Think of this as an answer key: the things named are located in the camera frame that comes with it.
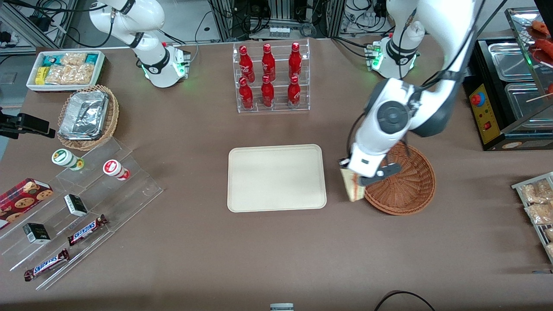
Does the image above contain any triangle sandwich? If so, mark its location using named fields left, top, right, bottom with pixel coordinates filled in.
left=340, top=168, right=366, bottom=202

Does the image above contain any brown wicker basket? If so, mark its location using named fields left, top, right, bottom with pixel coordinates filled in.
left=363, top=142, right=436, bottom=216

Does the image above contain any beige plastic tray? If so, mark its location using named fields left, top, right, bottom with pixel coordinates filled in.
left=227, top=144, right=327, bottom=213

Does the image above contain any light wicker basket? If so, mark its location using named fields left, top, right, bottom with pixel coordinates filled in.
left=57, top=85, right=120, bottom=151

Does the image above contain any aluminium foil tray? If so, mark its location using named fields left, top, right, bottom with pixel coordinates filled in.
left=59, top=90, right=109, bottom=141

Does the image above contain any red cola bottle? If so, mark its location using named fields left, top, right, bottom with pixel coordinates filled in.
left=239, top=45, right=255, bottom=83
left=262, top=44, right=276, bottom=81
left=288, top=42, right=302, bottom=78
left=238, top=77, right=254, bottom=110
left=261, top=75, right=275, bottom=108
left=287, top=76, right=301, bottom=108

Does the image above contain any clear acrylic bottle rack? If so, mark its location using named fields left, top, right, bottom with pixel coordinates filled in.
left=232, top=38, right=311, bottom=114

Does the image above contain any black food warmer cabinet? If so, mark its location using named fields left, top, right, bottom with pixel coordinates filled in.
left=463, top=6, right=553, bottom=152

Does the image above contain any clear acrylic stepped stand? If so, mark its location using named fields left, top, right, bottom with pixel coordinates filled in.
left=0, top=137, right=164, bottom=291

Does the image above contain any red lid cup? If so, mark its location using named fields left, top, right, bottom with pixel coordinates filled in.
left=102, top=159, right=130, bottom=181

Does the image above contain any Snickers chocolate bar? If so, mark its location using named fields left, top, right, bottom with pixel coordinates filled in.
left=67, top=214, right=108, bottom=247
left=24, top=249, right=70, bottom=282

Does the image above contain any small black box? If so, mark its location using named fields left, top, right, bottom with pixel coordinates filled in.
left=64, top=194, right=88, bottom=217
left=22, top=223, right=51, bottom=244

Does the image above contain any clear cracker bag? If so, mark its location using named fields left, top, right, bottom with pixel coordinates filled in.
left=45, top=65, right=72, bottom=85
left=60, top=53, right=87, bottom=66
left=69, top=64, right=96, bottom=85

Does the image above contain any green lid cup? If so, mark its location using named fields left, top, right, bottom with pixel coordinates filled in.
left=51, top=149, right=85, bottom=171

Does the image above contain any white rectangular snack bin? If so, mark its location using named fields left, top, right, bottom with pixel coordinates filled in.
left=26, top=50, right=106, bottom=93

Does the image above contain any black clamp device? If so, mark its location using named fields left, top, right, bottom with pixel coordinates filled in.
left=0, top=108, right=56, bottom=140

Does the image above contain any red cookie box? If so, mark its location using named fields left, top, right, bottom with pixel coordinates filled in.
left=0, top=178, right=54, bottom=229

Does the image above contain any black table cable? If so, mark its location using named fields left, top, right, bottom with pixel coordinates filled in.
left=374, top=290, right=437, bottom=311

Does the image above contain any metal wire rack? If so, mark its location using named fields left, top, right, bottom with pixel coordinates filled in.
left=512, top=172, right=553, bottom=265

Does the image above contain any aluminium frame rack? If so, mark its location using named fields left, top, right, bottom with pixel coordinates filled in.
left=207, top=0, right=346, bottom=41

